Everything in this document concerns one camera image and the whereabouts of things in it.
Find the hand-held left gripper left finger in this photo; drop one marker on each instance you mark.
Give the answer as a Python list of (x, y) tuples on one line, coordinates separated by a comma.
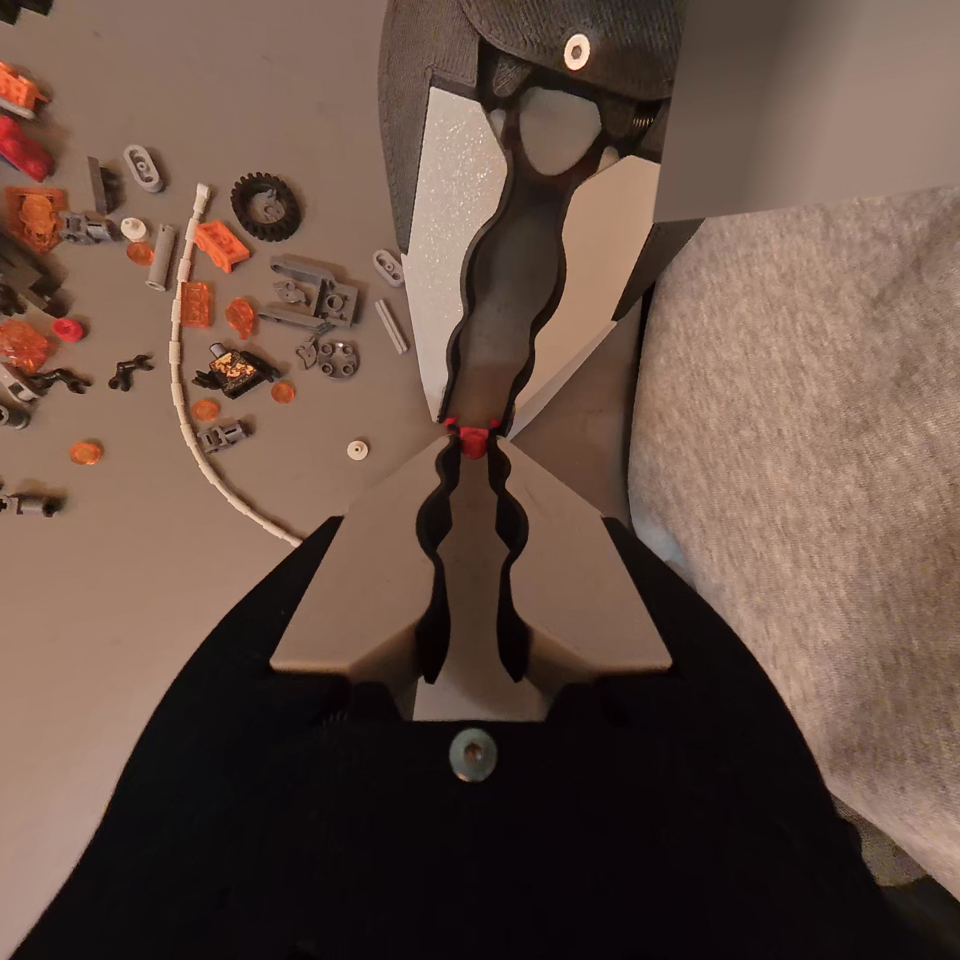
[(352, 585)]

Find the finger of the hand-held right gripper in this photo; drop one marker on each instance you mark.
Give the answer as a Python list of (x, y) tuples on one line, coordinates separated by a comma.
[(450, 187), (607, 240)]

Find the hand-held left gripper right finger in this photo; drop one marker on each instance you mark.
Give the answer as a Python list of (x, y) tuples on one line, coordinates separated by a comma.
[(592, 592)]

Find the red lego minifigure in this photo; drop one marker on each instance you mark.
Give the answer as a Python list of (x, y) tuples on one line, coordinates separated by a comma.
[(472, 441)]

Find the light grey oval lego link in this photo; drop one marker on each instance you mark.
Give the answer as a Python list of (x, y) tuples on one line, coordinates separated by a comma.
[(388, 268), (144, 166)]

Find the white round lego stud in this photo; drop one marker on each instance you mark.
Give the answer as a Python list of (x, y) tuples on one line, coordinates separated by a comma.
[(358, 448)]

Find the light grey lego bar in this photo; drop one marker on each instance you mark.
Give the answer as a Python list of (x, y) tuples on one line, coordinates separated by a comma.
[(391, 326)]

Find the small dark grey lego clip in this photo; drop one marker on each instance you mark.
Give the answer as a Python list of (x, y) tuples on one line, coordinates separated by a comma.
[(289, 292)]

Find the transparent orange round lego stud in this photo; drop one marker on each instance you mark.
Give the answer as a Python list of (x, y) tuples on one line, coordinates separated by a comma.
[(139, 255), (86, 452), (205, 409), (283, 391)]

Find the dark grey round lego plate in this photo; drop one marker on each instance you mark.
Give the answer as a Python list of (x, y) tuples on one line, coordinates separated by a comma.
[(337, 360)]

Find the black lego tyre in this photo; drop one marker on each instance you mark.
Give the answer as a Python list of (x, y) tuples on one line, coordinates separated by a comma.
[(240, 206)]

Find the small grey curved lego piece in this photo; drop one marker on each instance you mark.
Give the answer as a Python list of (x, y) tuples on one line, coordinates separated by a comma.
[(307, 351)]

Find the black orange-printed lego torso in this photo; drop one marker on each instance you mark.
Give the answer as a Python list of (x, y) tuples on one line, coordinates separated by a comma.
[(236, 371)]

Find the transparent orange lego flame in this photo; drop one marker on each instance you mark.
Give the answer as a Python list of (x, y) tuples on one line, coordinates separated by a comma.
[(241, 317)]

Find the transparent orange lego plate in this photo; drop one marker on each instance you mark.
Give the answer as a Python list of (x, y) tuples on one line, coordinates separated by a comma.
[(196, 304)]

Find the light grey lego cylinder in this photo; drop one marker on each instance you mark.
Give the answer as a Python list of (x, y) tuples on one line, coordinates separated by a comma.
[(160, 256)]

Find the white round lego piece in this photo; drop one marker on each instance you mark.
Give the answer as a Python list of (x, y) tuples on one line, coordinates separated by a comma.
[(133, 227)]

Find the red round lego stud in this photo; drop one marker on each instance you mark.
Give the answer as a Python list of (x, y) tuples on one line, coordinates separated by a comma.
[(69, 328)]

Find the transparent orange lego chunk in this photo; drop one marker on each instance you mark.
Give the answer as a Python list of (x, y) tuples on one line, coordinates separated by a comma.
[(22, 345)]

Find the large transparent orange lego piece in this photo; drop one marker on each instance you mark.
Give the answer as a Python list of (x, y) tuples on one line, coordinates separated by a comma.
[(34, 217)]

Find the red lego piece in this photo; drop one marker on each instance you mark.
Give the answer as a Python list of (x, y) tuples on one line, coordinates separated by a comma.
[(22, 150)]

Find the black chunky lego piece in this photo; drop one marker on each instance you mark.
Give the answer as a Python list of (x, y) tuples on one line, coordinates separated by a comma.
[(30, 277)]

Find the orange lego brick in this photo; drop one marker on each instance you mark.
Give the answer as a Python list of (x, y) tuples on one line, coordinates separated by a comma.
[(19, 90)]

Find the dark grey wedge plate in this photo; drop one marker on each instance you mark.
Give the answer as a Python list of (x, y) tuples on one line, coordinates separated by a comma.
[(334, 300)]

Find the grey knit fabric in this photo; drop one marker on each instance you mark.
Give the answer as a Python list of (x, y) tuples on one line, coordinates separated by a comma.
[(810, 450)]

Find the dark grey lego bracket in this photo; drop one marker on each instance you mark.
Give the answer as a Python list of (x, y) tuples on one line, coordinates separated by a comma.
[(105, 186)]

